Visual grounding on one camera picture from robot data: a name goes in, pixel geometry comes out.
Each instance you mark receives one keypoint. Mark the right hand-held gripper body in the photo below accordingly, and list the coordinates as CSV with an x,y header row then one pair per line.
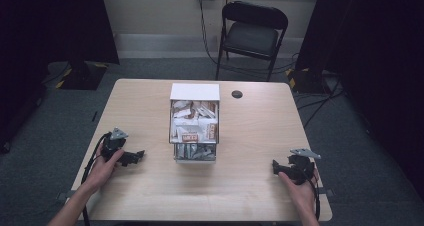
x,y
301,167

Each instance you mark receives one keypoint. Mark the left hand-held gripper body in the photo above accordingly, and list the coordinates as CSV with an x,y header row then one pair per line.
x,y
115,142

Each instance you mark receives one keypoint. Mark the person's left hand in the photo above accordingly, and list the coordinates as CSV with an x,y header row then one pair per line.
x,y
101,171

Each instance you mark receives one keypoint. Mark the person's right hand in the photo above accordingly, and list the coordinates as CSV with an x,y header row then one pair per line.
x,y
303,196

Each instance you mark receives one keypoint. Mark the pile of silver packets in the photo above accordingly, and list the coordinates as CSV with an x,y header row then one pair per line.
x,y
195,151

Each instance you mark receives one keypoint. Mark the pile of white brown packets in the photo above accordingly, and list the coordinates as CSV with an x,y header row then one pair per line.
x,y
195,124

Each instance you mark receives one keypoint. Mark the black stand base striped tape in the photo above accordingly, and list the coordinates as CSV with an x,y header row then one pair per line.
x,y
81,76
308,81

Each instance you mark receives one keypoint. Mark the black table grommet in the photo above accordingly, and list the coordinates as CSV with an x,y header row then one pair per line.
x,y
237,94

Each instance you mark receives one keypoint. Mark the clear box of snack packets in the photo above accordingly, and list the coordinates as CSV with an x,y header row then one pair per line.
x,y
195,92

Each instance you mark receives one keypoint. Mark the black folding chair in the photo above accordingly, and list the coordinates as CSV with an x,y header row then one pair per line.
x,y
251,37

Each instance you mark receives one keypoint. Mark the black curtain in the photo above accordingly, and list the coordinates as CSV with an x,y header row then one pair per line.
x,y
373,52
50,26

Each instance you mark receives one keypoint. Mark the grey table bracket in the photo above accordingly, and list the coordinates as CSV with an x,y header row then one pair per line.
x,y
65,195
328,192

